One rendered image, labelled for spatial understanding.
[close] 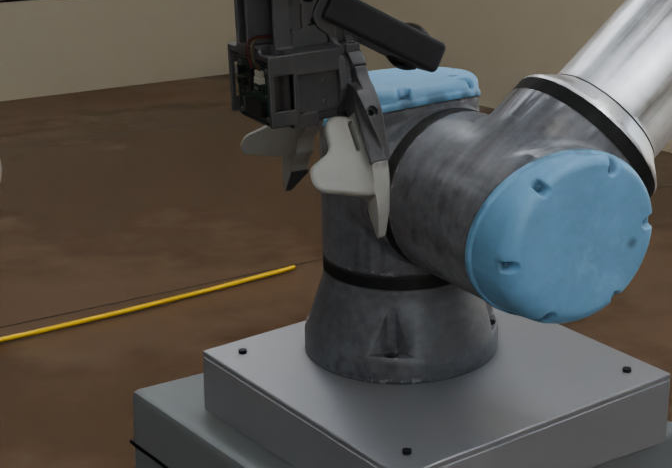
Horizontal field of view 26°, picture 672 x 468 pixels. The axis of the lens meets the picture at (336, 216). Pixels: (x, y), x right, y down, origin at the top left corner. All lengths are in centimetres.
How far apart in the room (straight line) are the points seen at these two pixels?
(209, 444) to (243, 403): 5
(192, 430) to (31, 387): 239
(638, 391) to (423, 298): 21
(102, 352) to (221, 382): 258
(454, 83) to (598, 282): 23
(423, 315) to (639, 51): 31
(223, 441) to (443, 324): 24
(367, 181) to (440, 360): 34
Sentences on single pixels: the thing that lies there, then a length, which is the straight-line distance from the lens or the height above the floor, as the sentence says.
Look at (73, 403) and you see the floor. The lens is 369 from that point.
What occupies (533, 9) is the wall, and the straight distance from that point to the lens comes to 685.
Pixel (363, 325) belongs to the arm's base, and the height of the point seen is 96.
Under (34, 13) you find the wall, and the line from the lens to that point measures 745.
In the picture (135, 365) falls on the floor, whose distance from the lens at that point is 390.
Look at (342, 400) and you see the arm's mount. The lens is 133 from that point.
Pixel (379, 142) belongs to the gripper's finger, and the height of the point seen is 119.
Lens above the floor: 143
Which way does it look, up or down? 16 degrees down
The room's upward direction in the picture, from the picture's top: straight up
